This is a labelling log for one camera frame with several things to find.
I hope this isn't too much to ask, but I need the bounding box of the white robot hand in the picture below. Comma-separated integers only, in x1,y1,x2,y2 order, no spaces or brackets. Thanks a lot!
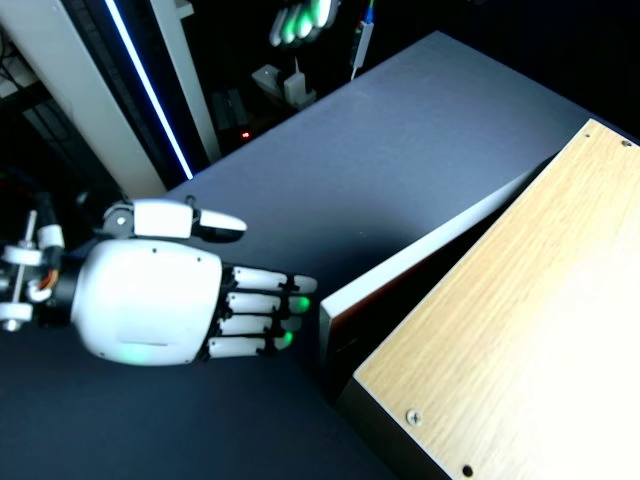
69,197,319,367
268,0,342,49

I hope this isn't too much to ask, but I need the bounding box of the white cabinet door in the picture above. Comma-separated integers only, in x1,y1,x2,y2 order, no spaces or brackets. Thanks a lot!
318,162,559,374

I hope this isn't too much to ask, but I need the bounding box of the light wooden cabinet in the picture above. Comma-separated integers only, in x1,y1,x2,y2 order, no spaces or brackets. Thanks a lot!
335,118,640,480

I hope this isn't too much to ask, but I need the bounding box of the grey block with spike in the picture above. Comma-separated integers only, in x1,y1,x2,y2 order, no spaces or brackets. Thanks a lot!
282,55,319,109

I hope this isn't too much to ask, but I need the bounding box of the black device with red light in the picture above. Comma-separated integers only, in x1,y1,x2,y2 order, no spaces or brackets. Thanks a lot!
208,87,254,146

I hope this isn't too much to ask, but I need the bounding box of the blue-white light strip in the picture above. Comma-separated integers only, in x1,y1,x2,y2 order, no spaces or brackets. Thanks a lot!
103,0,195,180

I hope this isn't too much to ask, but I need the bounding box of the black cloth backdrop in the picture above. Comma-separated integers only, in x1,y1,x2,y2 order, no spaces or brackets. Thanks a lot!
344,0,640,146

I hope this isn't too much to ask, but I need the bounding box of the narrow white frame post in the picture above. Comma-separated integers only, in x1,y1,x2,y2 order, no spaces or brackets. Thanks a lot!
149,0,222,164

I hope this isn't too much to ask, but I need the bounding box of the wide white frame post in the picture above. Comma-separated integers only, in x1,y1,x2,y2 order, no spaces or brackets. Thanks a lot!
0,0,169,201

